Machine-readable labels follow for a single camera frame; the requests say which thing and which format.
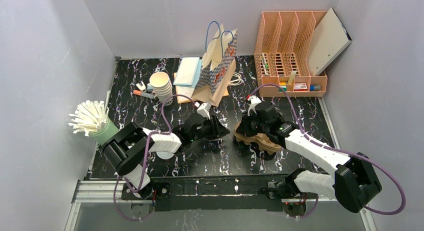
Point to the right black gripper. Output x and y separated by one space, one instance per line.
251 124

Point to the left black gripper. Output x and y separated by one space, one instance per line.
211 126

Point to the blue checkered paper bag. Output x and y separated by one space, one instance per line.
217 68

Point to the stack of white paper cups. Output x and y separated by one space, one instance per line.
162 87

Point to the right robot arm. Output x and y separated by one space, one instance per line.
348 179

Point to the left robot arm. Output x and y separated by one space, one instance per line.
127 149

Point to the green eraser block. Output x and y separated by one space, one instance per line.
282 88

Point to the red white small box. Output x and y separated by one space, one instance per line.
298 87

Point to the clear plastic cup lid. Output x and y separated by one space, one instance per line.
165 155

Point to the light blue envelope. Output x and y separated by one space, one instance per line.
188 72

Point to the peach desk file organizer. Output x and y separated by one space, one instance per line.
281 52

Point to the white staple remover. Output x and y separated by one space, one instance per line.
141 86

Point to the white board binder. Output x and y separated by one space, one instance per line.
328 41

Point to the green cup of straws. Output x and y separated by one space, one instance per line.
91 118

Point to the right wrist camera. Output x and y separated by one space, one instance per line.
253 102

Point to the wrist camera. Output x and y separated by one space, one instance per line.
253 102
203 109

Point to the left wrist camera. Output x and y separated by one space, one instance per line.
203 109

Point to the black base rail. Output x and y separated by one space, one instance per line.
233 192

